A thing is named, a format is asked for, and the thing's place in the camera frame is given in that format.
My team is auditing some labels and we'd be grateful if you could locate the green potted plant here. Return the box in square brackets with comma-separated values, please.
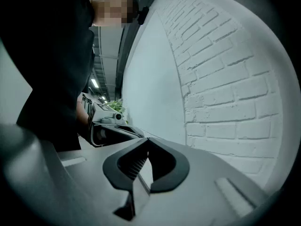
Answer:
[103, 98, 129, 124]

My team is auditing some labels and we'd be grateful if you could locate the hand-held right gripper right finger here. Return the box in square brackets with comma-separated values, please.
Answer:
[147, 137, 190, 194]

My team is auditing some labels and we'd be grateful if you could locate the white gripper-mounted camera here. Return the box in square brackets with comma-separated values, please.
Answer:
[100, 112, 126, 125]

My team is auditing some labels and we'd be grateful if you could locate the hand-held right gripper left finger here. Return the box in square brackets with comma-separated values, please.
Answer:
[102, 137, 149, 192]

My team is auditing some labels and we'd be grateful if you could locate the person's left forearm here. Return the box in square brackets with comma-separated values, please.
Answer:
[75, 99, 91, 138]

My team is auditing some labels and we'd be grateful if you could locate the person's black shirt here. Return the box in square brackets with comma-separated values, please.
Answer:
[0, 0, 96, 152]

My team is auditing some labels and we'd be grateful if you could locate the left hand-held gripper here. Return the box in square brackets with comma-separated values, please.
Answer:
[79, 92, 145, 148]

